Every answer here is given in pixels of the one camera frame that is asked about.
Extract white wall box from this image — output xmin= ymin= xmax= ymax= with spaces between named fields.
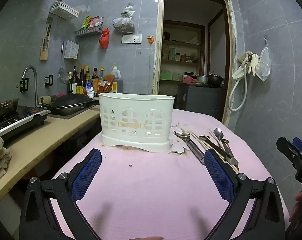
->
xmin=64 ymin=40 xmax=80 ymax=60

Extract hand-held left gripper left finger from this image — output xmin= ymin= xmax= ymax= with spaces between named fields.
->
xmin=19 ymin=148 xmax=102 ymax=240

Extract blue white packet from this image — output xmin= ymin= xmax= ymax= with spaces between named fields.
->
xmin=86 ymin=81 xmax=96 ymax=98

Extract clear plastic bag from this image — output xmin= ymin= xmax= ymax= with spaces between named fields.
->
xmin=112 ymin=4 xmax=135 ymax=34

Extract steel faucet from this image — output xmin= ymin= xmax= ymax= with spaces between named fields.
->
xmin=21 ymin=65 xmax=41 ymax=109

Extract dark metal utensil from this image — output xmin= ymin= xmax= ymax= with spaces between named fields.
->
xmin=199 ymin=135 xmax=233 ymax=159

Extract row of sauce bottles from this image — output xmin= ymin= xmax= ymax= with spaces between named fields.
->
xmin=66 ymin=65 xmax=106 ymax=95

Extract steel spoon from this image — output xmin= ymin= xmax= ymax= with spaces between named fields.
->
xmin=222 ymin=139 xmax=239 ymax=164
xmin=213 ymin=127 xmax=239 ymax=165

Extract plastic oil jug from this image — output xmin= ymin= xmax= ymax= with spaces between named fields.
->
xmin=110 ymin=66 xmax=123 ymax=93

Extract black induction cooker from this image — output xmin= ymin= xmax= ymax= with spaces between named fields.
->
xmin=0 ymin=105 xmax=52 ymax=140

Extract black wok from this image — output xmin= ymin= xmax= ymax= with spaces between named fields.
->
xmin=39 ymin=94 xmax=99 ymax=117

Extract wooden knife holder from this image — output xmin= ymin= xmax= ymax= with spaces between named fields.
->
xmin=40 ymin=16 xmax=53 ymax=61

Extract red plastic bag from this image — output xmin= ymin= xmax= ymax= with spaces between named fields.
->
xmin=99 ymin=28 xmax=110 ymax=49

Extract pink tablecloth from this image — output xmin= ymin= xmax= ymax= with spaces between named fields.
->
xmin=51 ymin=109 xmax=290 ymax=240

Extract metal mesh strainer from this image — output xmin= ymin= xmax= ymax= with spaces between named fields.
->
xmin=58 ymin=41 xmax=70 ymax=84

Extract cream rubber gloves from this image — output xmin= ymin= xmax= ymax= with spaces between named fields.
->
xmin=237 ymin=51 xmax=260 ymax=77

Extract orange food bag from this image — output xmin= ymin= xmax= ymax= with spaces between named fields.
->
xmin=99 ymin=74 xmax=115 ymax=94

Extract white plastic utensil holder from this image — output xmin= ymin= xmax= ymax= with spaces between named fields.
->
xmin=99 ymin=92 xmax=176 ymax=153

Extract metal wall rack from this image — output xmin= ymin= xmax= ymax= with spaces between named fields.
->
xmin=74 ymin=17 xmax=104 ymax=38

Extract dark cabinet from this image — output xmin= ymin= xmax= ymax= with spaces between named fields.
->
xmin=178 ymin=82 xmax=224 ymax=120

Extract white hose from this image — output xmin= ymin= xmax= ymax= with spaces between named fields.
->
xmin=227 ymin=55 xmax=251 ymax=112

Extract white wall switch panel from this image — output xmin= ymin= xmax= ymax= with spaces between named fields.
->
xmin=121 ymin=34 xmax=142 ymax=44

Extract wooden shelf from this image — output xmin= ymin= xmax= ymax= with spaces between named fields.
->
xmin=161 ymin=20 xmax=206 ymax=80

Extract wooden door frame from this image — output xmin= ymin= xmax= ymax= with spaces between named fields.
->
xmin=152 ymin=0 xmax=238 ymax=128

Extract white wall basket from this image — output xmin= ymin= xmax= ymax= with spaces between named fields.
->
xmin=50 ymin=0 xmax=82 ymax=20

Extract metal bowl with food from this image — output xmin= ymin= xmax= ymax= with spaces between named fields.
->
xmin=0 ymin=99 xmax=20 ymax=118

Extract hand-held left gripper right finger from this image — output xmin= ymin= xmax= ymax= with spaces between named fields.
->
xmin=204 ymin=148 xmax=285 ymax=240

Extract black pot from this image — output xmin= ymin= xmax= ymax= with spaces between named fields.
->
xmin=207 ymin=74 xmax=224 ymax=86

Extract steel peeler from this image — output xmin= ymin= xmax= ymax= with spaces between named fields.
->
xmin=174 ymin=131 xmax=206 ymax=165

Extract person's right hand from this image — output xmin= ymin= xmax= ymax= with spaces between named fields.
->
xmin=289 ymin=190 xmax=302 ymax=231

